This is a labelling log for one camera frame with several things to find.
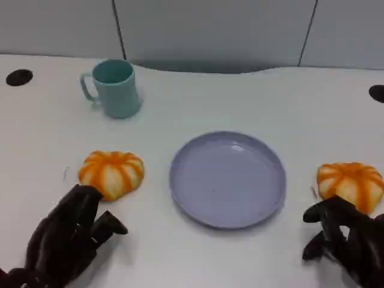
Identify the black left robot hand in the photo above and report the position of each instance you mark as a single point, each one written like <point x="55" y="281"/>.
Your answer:
<point x="63" y="228"/>

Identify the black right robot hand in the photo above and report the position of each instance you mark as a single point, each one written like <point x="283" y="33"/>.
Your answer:
<point x="351" y="234"/>

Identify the lilac plate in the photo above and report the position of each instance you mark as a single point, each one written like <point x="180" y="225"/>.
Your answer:
<point x="228" y="180"/>

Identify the pale green mug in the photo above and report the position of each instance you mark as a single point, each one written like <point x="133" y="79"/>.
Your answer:
<point x="118" y="91"/>

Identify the orange and white toy bread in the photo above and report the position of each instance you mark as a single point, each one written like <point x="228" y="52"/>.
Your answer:
<point x="112" y="174"/>
<point x="351" y="183"/>

